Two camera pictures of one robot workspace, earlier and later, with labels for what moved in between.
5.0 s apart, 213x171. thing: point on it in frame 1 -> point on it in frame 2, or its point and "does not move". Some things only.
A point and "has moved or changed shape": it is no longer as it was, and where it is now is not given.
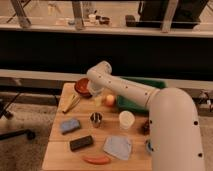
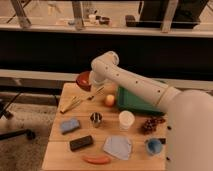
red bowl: [81, 87] has moved or changed shape
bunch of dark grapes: [145, 129] does not move
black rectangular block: [80, 142] does not move
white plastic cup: [126, 119] does not move
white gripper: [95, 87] -> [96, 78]
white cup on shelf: [92, 18] does not move
